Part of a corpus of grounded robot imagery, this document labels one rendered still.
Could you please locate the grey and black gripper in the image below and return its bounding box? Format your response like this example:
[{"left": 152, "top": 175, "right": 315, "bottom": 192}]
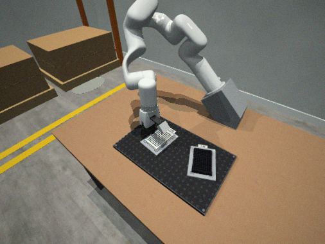
[{"left": 139, "top": 105, "right": 160, "bottom": 134}]

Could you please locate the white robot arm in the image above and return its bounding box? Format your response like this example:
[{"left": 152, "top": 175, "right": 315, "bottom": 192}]
[{"left": 122, "top": 0, "right": 225, "bottom": 112}]

